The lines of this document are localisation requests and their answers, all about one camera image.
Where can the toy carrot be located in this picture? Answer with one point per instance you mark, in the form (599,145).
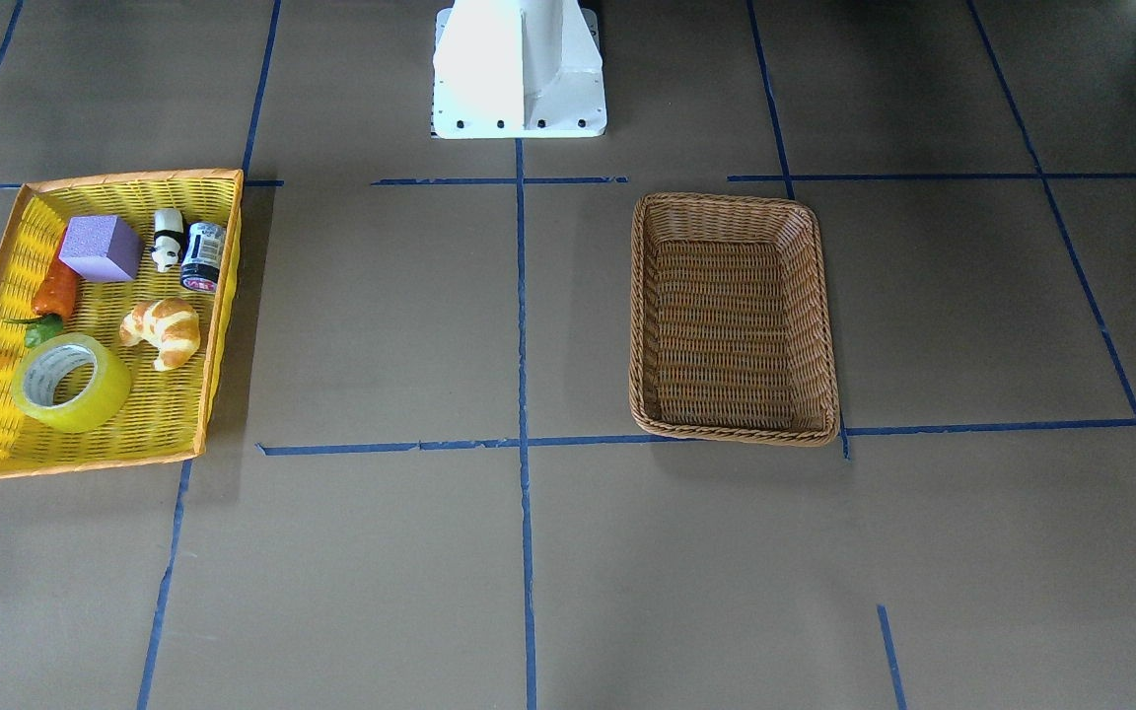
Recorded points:
(53,305)

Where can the panda figurine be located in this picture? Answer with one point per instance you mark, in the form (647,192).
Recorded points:
(169,239)

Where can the purple foam block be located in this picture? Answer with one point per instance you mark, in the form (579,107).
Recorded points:
(101,248)

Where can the toy croissant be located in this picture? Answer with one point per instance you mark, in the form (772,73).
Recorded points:
(171,326)

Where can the yellow tape roll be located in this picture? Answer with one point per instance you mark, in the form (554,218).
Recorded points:
(71,384)

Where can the yellow woven basket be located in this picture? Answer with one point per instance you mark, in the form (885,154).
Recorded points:
(166,416)

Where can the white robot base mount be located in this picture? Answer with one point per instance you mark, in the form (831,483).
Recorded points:
(519,70)

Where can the brown wicker basket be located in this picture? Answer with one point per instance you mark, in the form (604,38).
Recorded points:
(730,336)

